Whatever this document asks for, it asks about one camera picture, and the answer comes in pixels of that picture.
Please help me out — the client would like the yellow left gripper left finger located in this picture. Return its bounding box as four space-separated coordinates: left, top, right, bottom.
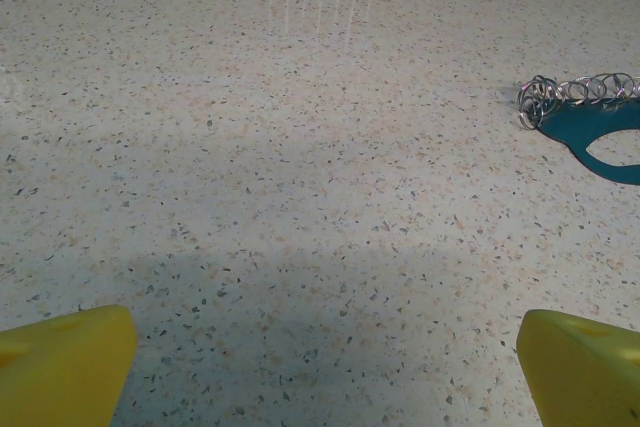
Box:
0 304 139 427

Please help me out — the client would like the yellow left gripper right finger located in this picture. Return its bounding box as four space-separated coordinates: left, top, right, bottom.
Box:
516 309 640 427

